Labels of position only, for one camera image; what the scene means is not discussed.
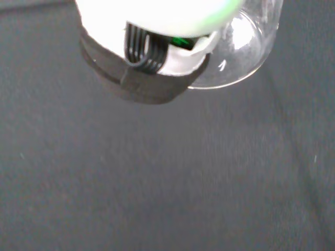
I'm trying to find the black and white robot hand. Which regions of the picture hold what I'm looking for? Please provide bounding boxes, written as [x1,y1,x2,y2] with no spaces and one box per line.
[74,0,243,106]

